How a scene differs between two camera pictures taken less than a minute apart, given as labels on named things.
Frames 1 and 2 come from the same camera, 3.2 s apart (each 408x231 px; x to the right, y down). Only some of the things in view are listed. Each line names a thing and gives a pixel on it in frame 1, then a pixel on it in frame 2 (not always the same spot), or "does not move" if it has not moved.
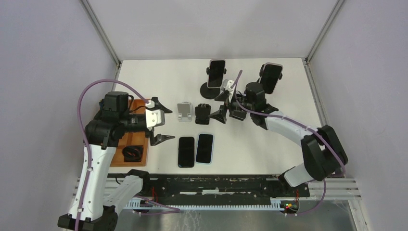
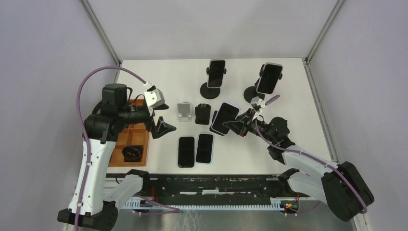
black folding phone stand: x=202 y=112 does not move
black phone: x=186 y=152 does not move
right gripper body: x=234 y=106 -> x=250 y=127
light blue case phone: x=205 y=148 does not move
